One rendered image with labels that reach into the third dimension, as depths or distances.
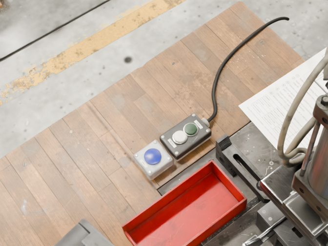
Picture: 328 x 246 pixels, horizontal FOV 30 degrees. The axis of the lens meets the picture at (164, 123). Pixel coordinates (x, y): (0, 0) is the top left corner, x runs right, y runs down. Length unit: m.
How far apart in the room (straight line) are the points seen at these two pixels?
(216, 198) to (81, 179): 0.32
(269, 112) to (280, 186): 0.37
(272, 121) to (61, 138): 0.51
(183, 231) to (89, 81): 1.39
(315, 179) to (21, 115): 1.83
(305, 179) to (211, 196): 0.42
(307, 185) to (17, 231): 0.70
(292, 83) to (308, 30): 1.24
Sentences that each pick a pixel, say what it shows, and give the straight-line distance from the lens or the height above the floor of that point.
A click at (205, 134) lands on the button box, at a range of 1.43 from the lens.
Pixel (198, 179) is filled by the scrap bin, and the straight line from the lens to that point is 1.40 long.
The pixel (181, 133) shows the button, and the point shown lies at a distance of 1.42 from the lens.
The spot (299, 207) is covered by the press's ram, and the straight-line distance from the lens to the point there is 1.10.
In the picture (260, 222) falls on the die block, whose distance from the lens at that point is 1.33.
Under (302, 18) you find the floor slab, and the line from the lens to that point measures 2.81.
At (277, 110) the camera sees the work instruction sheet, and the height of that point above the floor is 0.90.
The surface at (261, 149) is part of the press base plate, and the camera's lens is 1.45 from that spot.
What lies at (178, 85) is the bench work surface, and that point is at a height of 0.90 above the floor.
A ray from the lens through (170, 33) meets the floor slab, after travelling 2.74.
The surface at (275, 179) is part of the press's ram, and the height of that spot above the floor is 1.14.
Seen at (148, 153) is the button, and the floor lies 0.94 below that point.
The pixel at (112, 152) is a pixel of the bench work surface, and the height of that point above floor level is 0.90.
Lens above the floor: 2.21
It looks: 62 degrees down
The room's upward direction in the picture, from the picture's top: 9 degrees counter-clockwise
